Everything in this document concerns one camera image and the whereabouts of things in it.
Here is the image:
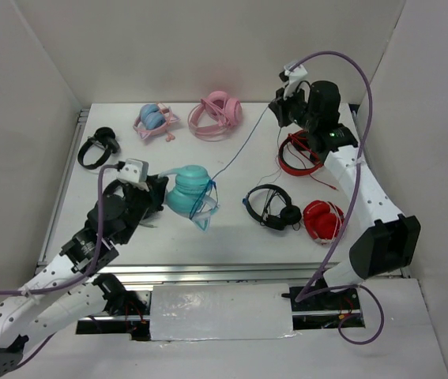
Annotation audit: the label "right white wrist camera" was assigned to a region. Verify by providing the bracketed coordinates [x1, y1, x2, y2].
[280, 62, 307, 99]

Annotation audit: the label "pink gaming headset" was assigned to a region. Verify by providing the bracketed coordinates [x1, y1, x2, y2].
[187, 91, 243, 141]

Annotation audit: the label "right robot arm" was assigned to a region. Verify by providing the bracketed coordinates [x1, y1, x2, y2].
[269, 81, 421, 310]

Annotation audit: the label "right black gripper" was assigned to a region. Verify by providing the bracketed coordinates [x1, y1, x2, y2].
[269, 81, 317, 131]

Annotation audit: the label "red black headphones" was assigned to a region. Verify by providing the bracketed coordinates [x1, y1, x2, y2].
[277, 130, 337, 190]

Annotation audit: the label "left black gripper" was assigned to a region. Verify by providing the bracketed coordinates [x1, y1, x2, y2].
[116, 174, 168, 245]

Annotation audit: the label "red white headphones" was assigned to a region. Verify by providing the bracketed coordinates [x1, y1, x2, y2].
[303, 200, 344, 245]

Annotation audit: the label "black headphones back left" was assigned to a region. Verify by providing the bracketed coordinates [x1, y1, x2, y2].
[77, 126, 121, 170]

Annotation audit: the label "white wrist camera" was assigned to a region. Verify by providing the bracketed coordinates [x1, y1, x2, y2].
[117, 158, 149, 192]
[280, 62, 307, 99]

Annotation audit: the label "black headset with microphone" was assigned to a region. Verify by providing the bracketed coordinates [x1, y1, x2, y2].
[138, 210, 160, 228]

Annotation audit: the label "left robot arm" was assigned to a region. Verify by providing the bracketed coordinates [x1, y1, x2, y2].
[0, 175, 168, 377]

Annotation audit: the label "teal cat ear headphones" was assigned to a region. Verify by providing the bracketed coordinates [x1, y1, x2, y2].
[158, 106, 270, 234]

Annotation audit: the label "aluminium rail frame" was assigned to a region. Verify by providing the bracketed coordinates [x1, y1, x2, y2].
[37, 103, 347, 287]

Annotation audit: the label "white foil-covered panel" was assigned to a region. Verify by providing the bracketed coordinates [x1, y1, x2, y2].
[149, 283, 293, 341]

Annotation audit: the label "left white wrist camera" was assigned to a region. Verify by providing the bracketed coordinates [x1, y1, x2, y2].
[117, 158, 149, 192]

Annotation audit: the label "black headphones with blue cable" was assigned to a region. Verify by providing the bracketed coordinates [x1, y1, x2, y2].
[243, 184, 302, 231]

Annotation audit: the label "pink blue cat headphones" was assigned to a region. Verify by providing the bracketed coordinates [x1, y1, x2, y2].
[133, 103, 180, 142]

